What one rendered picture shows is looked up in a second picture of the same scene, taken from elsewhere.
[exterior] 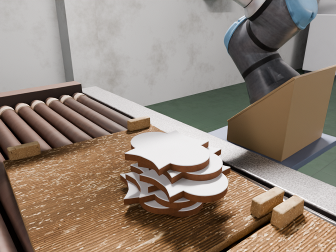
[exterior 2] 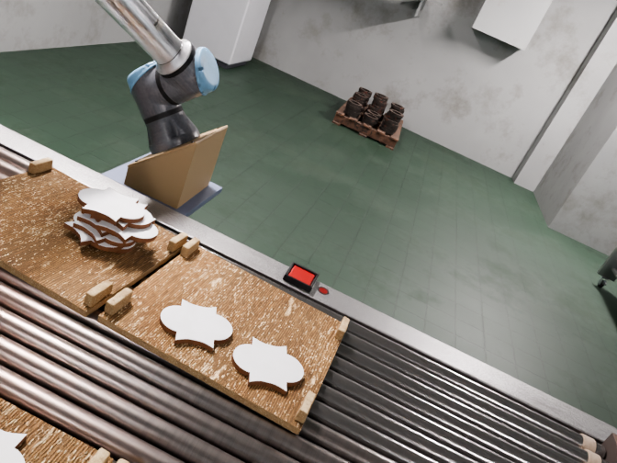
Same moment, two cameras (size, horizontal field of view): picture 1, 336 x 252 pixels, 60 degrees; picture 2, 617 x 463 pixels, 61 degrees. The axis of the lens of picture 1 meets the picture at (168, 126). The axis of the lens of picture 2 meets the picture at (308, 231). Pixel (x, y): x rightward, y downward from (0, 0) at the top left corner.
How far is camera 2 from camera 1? 0.77 m
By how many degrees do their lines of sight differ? 42
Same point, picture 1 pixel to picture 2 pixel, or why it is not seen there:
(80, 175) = (16, 222)
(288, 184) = (186, 229)
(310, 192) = (201, 235)
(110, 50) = not seen: outside the picture
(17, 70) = not seen: outside the picture
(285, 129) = (184, 182)
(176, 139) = (114, 196)
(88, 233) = (61, 265)
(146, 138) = (89, 194)
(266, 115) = (168, 168)
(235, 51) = (140, 95)
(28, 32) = not seen: outside the picture
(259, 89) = (162, 140)
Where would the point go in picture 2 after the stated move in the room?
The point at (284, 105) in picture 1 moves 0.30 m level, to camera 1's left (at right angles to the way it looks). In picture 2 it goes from (185, 163) to (68, 152)
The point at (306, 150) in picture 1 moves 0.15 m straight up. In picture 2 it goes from (196, 198) to (210, 154)
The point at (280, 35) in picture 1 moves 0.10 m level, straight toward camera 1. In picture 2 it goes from (186, 96) to (188, 109)
